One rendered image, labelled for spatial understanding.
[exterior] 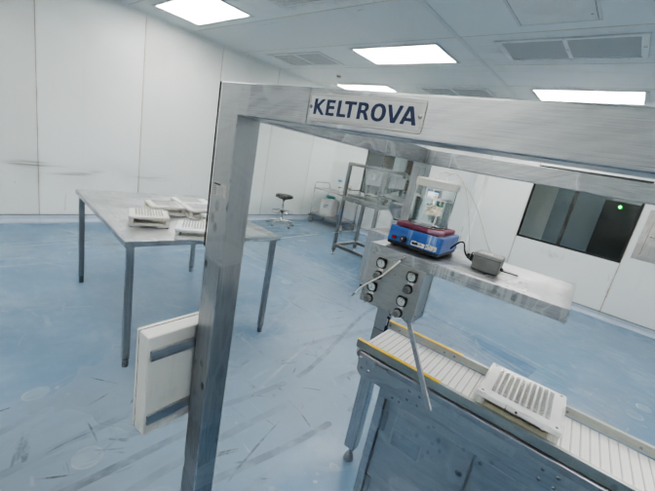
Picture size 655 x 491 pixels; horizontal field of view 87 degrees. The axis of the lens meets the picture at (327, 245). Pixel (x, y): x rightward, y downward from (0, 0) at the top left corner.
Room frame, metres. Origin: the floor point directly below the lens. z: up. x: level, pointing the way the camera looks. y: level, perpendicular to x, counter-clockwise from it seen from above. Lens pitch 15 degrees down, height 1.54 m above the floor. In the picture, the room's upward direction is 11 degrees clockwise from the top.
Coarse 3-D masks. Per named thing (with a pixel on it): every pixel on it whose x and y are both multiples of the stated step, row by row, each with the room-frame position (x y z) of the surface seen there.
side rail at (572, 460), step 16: (368, 352) 1.21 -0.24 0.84; (400, 368) 1.13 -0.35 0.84; (432, 384) 1.06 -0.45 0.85; (464, 400) 0.99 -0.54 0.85; (496, 416) 0.94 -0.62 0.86; (512, 432) 0.91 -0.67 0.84; (528, 432) 0.89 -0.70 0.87; (544, 448) 0.86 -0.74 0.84; (560, 448) 0.84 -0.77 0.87; (576, 464) 0.81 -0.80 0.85; (592, 464) 0.81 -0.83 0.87; (608, 480) 0.77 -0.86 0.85
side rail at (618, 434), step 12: (396, 324) 1.44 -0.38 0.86; (408, 336) 1.40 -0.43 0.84; (420, 336) 1.37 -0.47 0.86; (432, 348) 1.34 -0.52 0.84; (444, 348) 1.31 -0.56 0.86; (456, 360) 1.28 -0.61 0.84; (468, 360) 1.25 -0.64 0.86; (480, 372) 1.22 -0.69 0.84; (588, 420) 1.02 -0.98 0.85; (600, 432) 1.00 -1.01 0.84; (612, 432) 0.98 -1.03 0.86; (624, 432) 0.98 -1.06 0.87; (636, 444) 0.95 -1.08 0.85; (648, 444) 0.94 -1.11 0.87
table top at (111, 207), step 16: (80, 192) 2.79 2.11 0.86; (96, 192) 2.91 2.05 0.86; (112, 192) 3.02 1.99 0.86; (128, 192) 3.15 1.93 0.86; (96, 208) 2.39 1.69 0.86; (112, 208) 2.48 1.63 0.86; (128, 208) 2.56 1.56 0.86; (112, 224) 2.11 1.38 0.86; (128, 240) 1.88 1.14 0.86; (144, 240) 1.93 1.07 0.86; (160, 240) 1.99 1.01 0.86; (176, 240) 2.05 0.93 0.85; (272, 240) 2.58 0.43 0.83
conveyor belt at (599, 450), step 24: (384, 336) 1.37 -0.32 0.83; (408, 360) 1.21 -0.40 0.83; (432, 360) 1.25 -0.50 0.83; (456, 384) 1.12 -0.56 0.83; (576, 432) 0.98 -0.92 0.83; (552, 456) 0.86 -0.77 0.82; (600, 456) 0.89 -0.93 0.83; (624, 456) 0.91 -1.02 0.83; (624, 480) 0.81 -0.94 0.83; (648, 480) 0.83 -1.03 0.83
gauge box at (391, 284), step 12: (372, 264) 1.21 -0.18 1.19; (384, 276) 1.18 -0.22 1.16; (396, 276) 1.15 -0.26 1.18; (420, 276) 1.11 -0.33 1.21; (432, 276) 1.17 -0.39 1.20; (384, 288) 1.17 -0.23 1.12; (396, 288) 1.15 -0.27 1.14; (420, 288) 1.10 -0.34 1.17; (372, 300) 1.19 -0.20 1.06; (384, 300) 1.17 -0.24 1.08; (408, 300) 1.12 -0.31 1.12; (420, 300) 1.13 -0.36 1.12; (408, 312) 1.11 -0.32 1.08; (420, 312) 1.16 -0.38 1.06
